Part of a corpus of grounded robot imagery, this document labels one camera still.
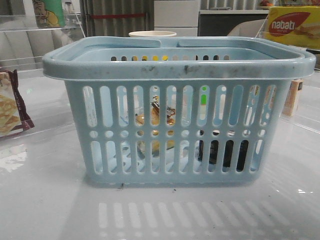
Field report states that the packaged bread with brown label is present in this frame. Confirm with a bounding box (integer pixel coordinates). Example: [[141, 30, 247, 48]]
[[135, 95, 176, 155]]

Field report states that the black and white tissue pack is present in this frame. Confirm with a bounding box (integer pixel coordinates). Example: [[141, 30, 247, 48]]
[[197, 140, 249, 172]]

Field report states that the light blue plastic basket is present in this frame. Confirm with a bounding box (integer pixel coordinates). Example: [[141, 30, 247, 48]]
[[42, 36, 316, 185]]

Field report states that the beige paper cup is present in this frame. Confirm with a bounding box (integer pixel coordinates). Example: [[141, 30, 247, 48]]
[[128, 30, 177, 38]]

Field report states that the white cabinet in background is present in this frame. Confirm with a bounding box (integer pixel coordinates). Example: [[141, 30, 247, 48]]
[[153, 0, 201, 37]]

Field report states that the beige biscuit box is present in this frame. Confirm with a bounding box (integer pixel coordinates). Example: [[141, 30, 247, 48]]
[[282, 78, 304, 117]]

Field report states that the brown cracker snack bag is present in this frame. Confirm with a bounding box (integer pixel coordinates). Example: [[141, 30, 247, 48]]
[[0, 70, 35, 138]]

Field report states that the green cartoon snack package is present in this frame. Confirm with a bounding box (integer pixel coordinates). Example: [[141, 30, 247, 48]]
[[32, 0, 65, 29]]

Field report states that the clear acrylic left shelf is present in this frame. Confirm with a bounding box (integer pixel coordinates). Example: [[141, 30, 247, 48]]
[[0, 13, 86, 68]]

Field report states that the yellow nabati wafer box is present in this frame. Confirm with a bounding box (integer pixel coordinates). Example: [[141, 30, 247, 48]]
[[267, 6, 320, 39]]

